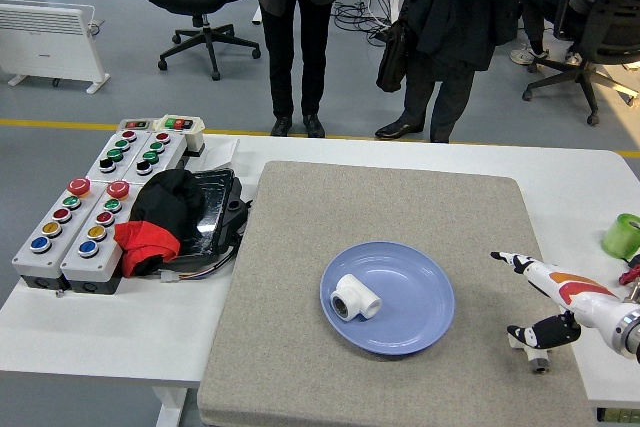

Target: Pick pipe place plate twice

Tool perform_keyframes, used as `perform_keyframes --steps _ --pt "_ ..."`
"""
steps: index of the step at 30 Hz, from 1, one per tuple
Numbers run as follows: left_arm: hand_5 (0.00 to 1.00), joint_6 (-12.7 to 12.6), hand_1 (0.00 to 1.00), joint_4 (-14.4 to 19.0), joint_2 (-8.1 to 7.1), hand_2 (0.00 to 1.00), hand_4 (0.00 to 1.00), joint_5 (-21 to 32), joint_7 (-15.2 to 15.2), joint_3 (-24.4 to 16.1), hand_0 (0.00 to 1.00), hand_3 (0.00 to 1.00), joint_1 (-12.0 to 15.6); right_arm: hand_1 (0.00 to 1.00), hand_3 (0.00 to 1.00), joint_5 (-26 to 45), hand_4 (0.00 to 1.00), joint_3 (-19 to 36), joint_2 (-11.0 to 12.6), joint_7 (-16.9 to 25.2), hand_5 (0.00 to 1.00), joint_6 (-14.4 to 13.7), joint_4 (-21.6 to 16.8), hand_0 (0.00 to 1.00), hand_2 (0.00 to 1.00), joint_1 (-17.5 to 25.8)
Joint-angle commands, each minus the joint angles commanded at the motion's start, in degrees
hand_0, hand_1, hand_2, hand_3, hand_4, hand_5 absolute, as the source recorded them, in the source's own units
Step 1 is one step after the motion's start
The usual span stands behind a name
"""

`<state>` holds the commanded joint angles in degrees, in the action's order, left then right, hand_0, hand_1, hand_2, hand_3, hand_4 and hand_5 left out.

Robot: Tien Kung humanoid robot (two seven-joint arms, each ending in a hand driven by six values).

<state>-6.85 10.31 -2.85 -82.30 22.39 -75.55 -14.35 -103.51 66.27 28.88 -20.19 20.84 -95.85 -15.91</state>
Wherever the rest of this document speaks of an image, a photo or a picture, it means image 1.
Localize four-button control box, black knob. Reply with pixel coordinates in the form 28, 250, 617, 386
121, 130, 187, 186
85, 129, 151, 183

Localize red cloth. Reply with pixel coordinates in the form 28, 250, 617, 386
113, 220, 181, 278

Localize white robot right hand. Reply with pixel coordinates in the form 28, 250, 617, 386
490, 250, 632, 351

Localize grey-brown mat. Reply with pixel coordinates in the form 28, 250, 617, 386
196, 160, 599, 427

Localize white panel heater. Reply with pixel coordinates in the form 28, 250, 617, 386
0, 0, 111, 95

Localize black hand bag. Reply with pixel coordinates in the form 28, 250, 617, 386
375, 19, 419, 94

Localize white pipe tee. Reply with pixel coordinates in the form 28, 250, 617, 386
508, 331, 551, 375
329, 273, 384, 322

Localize cream switch box, green red buttons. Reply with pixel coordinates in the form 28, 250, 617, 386
152, 114, 207, 156

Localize black cloth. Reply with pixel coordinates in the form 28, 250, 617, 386
128, 168, 207, 248

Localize five-button control box, red mushroom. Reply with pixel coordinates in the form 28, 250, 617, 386
11, 177, 109, 293
59, 180, 146, 296

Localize black glossy tray device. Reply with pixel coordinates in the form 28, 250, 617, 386
172, 168, 251, 268

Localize wire bundle with white connector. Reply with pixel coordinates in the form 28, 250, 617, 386
158, 246, 236, 284

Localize blue plate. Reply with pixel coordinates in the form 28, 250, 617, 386
319, 240, 457, 356

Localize seated person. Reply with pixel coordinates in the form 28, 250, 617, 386
509, 0, 621, 67

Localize white table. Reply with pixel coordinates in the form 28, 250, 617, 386
0, 132, 640, 427

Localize white paper sheet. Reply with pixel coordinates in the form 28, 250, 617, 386
202, 138, 240, 171

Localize green tape roll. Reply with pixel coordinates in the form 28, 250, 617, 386
600, 213, 640, 259

